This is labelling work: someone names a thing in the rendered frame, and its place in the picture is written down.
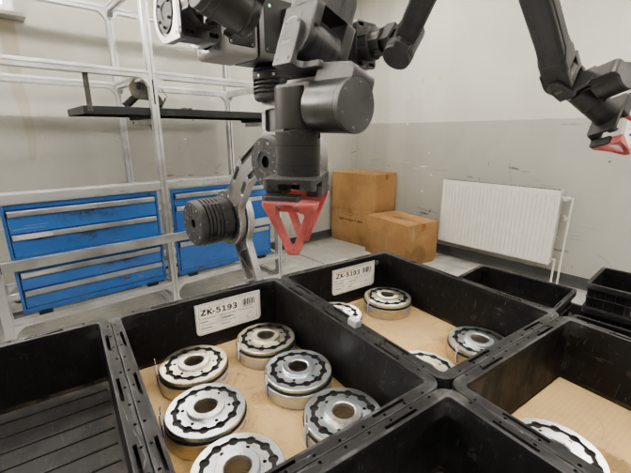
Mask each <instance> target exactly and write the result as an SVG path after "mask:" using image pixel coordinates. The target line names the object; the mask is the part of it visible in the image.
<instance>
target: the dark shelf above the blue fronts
mask: <svg viewBox="0 0 631 473"><path fill-rule="evenodd" d="M68 115H69V116H86V117H129V118H130V120H141V119H151V111H150V108H147V107H123V106H93V111H87V105H83V106H79V107H75V108H72V109H68ZM160 117H161V118H169V119H204V120H238V121H241V123H256V122H262V113H252V112H231V111H211V110H189V109H168V108H160Z"/></svg>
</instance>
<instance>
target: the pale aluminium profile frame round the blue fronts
mask: <svg viewBox="0 0 631 473"><path fill-rule="evenodd" d="M35 1H40V2H45V3H50V4H56V5H60V6H65V7H70V8H79V9H84V10H90V11H95V12H97V13H99V15H100V16H101V17H102V18H103V20H104V21H105V28H106V35H107V41H108V49H109V55H110V62H111V67H110V66H102V65H93V64H84V63H75V62H67V61H58V60H49V59H40V58H32V57H22V56H14V55H5V54H0V66H10V67H20V68H31V69H49V70H60V71H70V72H81V73H82V72H88V73H90V74H100V75H111V76H113V82H112V83H110V82H99V81H89V87H92V88H105V89H108V90H110V91H111V92H112V93H113V94H114V95H115V102H116V106H123V107H124V105H123V104H122V102H124V100H123V96H124V94H125V93H126V91H128V90H129V84H130V82H131V80H133V79H135V80H134V82H135V83H144V84H145V85H146V86H147V93H148V100H149V108H150V111H151V125H152V133H153V141H154V149H155V158H156V165H157V174H158V181H159V182H161V187H162V189H161V190H160V198H161V204H160V205H159V210H162V222H163V230H164V235H161V236H152V237H146V238H140V239H135V240H130V241H124V242H118V243H113V244H107V245H102V246H97V247H91V248H85V249H80V250H75V251H69V252H60V253H54V254H49V255H43V256H38V257H33V258H27V259H22V260H16V261H11V262H5V263H0V318H1V322H2V326H3V330H4V333H5V337H6V341H11V340H15V339H18V337H17V336H18V334H19V333H20V331H21V330H22V329H23V328H24V327H28V326H32V325H35V324H38V323H42V322H46V321H49V320H53V319H56V318H59V317H63V316H67V315H71V314H74V313H80V312H83V311H87V310H91V309H95V308H98V307H101V306H105V305H108V304H112V303H116V302H119V301H122V300H126V299H130V298H136V297H140V296H142V295H146V294H150V293H154V292H155V293H156V294H157V295H158V296H159V297H160V298H162V299H163V300H164V301H165V302H166V303H167V302H171V301H176V300H180V299H182V298H181V297H180V296H179V291H180V289H181V287H182V286H183V285H184V284H185V283H189V282H195V281H199V280H203V279H205V278H209V277H213V276H216V275H220V274H224V273H227V272H230V271H234V270H238V269H241V266H240V262H239V261H237V262H235V264H231V265H227V266H223V267H216V268H213V269H209V270H206V271H202V272H197V271H196V272H193V273H189V274H188V275H187V276H183V277H179V278H178V277H177V273H178V267H177V258H176V255H175V253H177V250H176V248H175V245H174V242H176V241H180V240H185V239H189V237H188V235H187V232H186V231H183V232H177V233H173V228H172V220H171V211H170V208H172V207H171V204H170V203H169V193H168V185H167V176H166V168H165V159H164V151H163V141H162V125H161V117H160V108H159V100H158V93H163V91H164V93H171V94H184V95H197V96H211V97H220V98H222V100H223V102H224V107H225V110H226V111H232V109H231V100H232V98H233V97H237V96H244V95H250V94H253V93H254V83H253V82H250V81H242V80H232V79H230V77H229V66H226V65H223V77H222V78H215V77H206V76H197V75H189V74H180V73H171V72H162V71H155V65H154V56H153V48H152V39H151V30H150V23H155V21H154V15H151V14H149V13H148V4H147V0H137V4H138V11H139V12H137V11H132V10H127V9H123V8H118V7H120V6H121V5H122V4H123V3H124V2H125V1H126V0H109V1H108V2H107V3H106V4H105V5H100V4H96V3H91V2H86V1H82V0H35ZM117 16H119V17H125V18H130V19H134V20H139V21H140V27H141V36H142V44H143V52H144V60H145V69H146V70H144V69H128V68H120V67H119V65H118V58H117V51H116V44H115V30H114V24H113V20H114V18H115V17H117ZM120 76H121V77H129V78H126V79H124V80H120ZM162 81H172V82H182V83H192V84H212V85H221V86H223V91H212V90H201V89H190V88H178V87H167V86H158V84H159V83H160V82H162ZM0 82H13V83H27V84H52V85H65V86H79V87H84V82H83V80H76V79H65V78H53V77H41V76H30V75H19V74H7V73H0ZM230 86H232V87H242V88H244V89H239V90H233V91H230ZM162 89H163V91H162ZM225 122H226V137H227V152H228V167H229V174H230V175H232V174H233V173H234V170H235V157H234V141H233V125H232V120H225ZM118 123H119V129H120V136H121V144H122V150H123V157H124V163H125V170H126V178H127V183H132V182H134V178H133V170H132V164H131V151H130V143H129V136H128V129H127V122H126V117H119V118H118ZM163 182H164V184H165V189H164V187H163ZM274 234H275V236H274V237H271V238H270V241H275V250H273V249H271V253H267V255H265V254H263V255H259V256H257V259H258V262H259V265H260V268H261V270H263V271H265V272H267V273H268V274H269V275H266V276H263V279H264V280H265V279H269V278H279V279H280V278H281V277H282V276H283V254H282V241H281V239H280V237H279V235H278V233H277V231H276V230H275V228H274ZM161 244H165V247H166V250H163V252H164V256H166V255H167V260H166V261H165V265H166V266H168V268H167V269H166V276H167V279H166V280H164V282H152V283H148V284H144V285H142V287H139V288H135V289H131V290H128V291H124V292H120V293H117V294H113V295H110V296H106V297H102V298H95V299H91V300H88V301H84V302H80V303H76V304H73V305H69V306H66V307H62V308H58V309H53V308H51V309H47V310H43V311H39V313H36V314H32V315H29V316H26V317H22V318H18V319H14V317H13V313H16V312H20V311H23V306H22V303H20V304H18V303H15V302H13V301H12V300H17V299H20V294H19V293H17V294H13V295H10V294H9V293H10V292H11V291H12V290H13V289H15V287H18V286H17V283H16V280H13V281H8V282H5V279H4V275H3V274H8V273H12V272H17V271H23V270H27V269H32V268H37V267H47V266H51V265H56V264H61V263H67V262H71V261H76V260H81V259H85V258H91V257H96V256H101V255H105V254H111V253H116V252H125V251H130V250H135V249H141V248H145V247H150V246H156V245H161ZM272 260H275V264H276V268H275V269H274V268H272V267H269V266H266V265H264V264H262V263H265V262H268V261H272ZM164 289H166V290H169V291H170V292H171V295H172V296H171V295H169V294H168V293H167V292H166V291H165V290H164Z"/></svg>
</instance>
